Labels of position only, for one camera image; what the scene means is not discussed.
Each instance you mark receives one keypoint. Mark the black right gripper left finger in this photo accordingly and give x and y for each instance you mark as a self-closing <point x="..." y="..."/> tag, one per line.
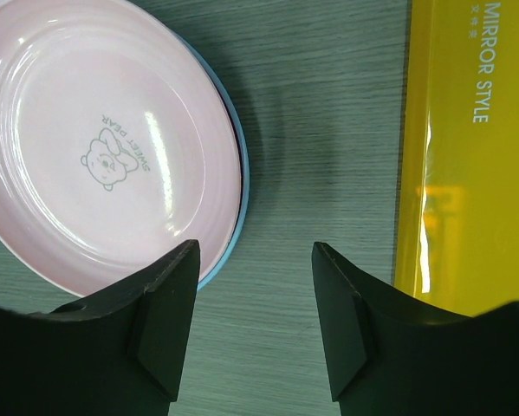
<point x="119" y="351"/>

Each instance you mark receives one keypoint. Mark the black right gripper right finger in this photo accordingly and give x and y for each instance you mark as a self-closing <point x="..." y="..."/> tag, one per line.
<point x="388" y="353"/>

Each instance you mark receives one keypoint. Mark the blue plate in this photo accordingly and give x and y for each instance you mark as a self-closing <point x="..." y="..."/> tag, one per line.
<point x="244" y="164"/>

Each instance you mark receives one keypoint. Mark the pink plate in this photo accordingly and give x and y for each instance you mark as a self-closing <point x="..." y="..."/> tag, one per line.
<point x="115" y="145"/>

